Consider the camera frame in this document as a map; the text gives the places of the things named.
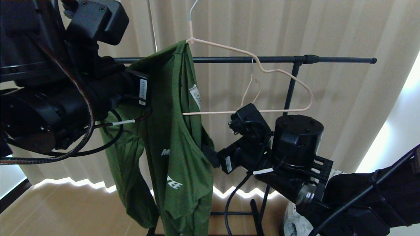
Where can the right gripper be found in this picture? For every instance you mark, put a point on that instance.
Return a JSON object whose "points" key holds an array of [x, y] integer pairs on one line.
{"points": [[246, 157]]}

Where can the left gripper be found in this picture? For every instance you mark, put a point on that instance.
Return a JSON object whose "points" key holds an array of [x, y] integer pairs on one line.
{"points": [[128, 88]]}

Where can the pink clothes hanger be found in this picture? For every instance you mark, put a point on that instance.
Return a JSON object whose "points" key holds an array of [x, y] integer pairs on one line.
{"points": [[210, 113], [252, 68]]}

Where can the green printed shirt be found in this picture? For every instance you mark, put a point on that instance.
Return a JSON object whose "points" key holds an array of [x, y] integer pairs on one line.
{"points": [[177, 137]]}

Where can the pale grey shorts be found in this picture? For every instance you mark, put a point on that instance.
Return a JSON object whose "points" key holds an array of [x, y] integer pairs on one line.
{"points": [[295, 219]]}

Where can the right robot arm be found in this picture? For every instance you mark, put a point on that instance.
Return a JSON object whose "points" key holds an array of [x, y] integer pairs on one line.
{"points": [[297, 141]]}

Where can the black clothes rack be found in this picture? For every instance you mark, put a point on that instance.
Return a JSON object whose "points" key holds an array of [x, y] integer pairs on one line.
{"points": [[229, 59]]}

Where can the window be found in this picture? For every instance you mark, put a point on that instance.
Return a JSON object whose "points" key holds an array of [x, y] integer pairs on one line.
{"points": [[10, 177]]}

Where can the beige curtain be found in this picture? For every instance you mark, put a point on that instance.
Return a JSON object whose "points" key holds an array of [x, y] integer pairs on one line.
{"points": [[344, 32]]}

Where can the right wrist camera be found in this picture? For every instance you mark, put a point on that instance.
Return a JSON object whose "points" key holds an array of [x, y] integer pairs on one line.
{"points": [[247, 119]]}

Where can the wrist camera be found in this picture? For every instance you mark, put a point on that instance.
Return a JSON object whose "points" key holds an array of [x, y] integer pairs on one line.
{"points": [[247, 119], [98, 19]]}

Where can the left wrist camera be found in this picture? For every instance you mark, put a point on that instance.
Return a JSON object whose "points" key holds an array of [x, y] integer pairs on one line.
{"points": [[98, 19]]}

